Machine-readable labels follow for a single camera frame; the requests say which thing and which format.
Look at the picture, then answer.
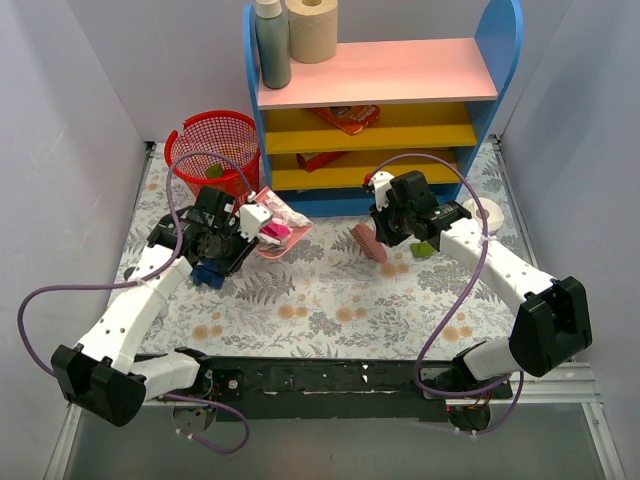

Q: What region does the green paper scrap near roll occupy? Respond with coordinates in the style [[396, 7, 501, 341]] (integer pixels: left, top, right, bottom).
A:
[[410, 242, 436, 259]]

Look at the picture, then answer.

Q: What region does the grey green bottle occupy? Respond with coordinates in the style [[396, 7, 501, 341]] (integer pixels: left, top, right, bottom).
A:
[[255, 0, 291, 89]]

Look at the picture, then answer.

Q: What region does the blue paper scrap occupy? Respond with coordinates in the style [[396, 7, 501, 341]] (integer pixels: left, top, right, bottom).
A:
[[191, 264, 225, 290]]

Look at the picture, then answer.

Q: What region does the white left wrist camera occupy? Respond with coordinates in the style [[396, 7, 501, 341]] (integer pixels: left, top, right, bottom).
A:
[[239, 203, 273, 241]]

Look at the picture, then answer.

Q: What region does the red box lower shelf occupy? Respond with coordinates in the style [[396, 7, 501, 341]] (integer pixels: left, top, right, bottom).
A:
[[296, 151, 348, 172]]

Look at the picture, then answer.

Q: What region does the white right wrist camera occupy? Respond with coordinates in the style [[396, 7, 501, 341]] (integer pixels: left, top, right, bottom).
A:
[[362, 170, 394, 211]]

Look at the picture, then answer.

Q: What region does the magenta paper scrap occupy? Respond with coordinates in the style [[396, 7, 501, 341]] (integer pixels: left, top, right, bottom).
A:
[[260, 222, 291, 240]]

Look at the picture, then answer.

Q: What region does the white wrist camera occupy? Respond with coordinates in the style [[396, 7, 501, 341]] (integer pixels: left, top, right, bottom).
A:
[[362, 170, 394, 211], [239, 203, 273, 241]]

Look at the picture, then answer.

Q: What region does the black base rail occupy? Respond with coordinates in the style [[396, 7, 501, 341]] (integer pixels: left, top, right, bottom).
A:
[[154, 355, 514, 424]]

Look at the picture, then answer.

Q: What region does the beige paper roll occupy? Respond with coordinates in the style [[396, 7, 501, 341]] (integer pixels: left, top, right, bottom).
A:
[[285, 0, 338, 64]]

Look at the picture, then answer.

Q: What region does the pink hand brush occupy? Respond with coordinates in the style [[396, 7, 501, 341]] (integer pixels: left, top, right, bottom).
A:
[[350, 223, 387, 264]]

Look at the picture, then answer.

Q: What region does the red mesh waste basket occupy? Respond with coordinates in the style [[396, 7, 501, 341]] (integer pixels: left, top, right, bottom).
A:
[[164, 110, 260, 207]]

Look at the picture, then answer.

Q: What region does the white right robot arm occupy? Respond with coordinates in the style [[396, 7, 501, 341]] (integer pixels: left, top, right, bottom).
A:
[[365, 171, 593, 398]]

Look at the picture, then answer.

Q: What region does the orange snack box upper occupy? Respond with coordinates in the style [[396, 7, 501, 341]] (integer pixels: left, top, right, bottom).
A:
[[311, 105, 380, 136]]

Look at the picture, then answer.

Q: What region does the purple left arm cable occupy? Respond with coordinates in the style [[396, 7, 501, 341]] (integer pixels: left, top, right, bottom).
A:
[[17, 151, 259, 455]]

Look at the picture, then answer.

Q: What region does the blue wooden shelf unit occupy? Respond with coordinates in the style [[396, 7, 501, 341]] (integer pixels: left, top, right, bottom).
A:
[[243, 1, 523, 216]]

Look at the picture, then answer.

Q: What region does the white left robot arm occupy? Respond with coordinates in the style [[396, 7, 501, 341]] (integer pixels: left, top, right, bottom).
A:
[[51, 187, 273, 427]]

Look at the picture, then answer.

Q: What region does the pink dustpan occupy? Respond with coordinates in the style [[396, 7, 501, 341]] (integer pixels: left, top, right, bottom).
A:
[[248, 187, 313, 259]]

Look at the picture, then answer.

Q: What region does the green paper scrap front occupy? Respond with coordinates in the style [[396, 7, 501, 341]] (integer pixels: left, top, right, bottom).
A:
[[204, 163, 225, 179]]

